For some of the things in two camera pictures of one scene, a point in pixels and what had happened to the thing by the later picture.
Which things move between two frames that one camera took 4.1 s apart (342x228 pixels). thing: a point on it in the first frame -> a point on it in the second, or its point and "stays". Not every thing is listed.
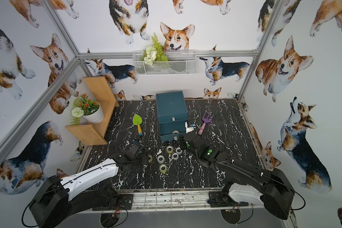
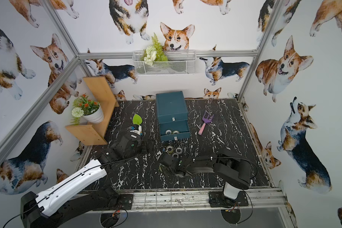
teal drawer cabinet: [173, 114] stays
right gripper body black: [187, 140] -> [168, 166]
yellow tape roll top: [169, 149] stays
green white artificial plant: [154, 52] stays
